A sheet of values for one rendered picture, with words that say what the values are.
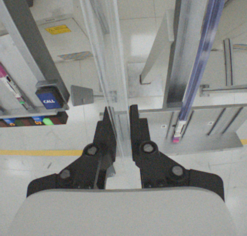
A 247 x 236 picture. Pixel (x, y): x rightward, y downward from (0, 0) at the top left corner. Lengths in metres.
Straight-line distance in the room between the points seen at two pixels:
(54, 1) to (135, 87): 0.72
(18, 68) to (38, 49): 0.06
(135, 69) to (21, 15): 0.87
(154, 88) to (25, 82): 0.87
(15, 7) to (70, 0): 0.31
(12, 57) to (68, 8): 0.30
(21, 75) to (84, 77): 0.81
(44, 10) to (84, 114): 0.77
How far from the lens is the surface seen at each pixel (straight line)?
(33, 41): 0.32
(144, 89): 1.06
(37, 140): 1.40
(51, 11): 0.60
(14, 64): 0.36
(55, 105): 0.32
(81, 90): 0.38
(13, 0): 0.31
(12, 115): 0.47
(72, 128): 1.19
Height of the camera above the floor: 1.06
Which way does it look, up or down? 82 degrees down
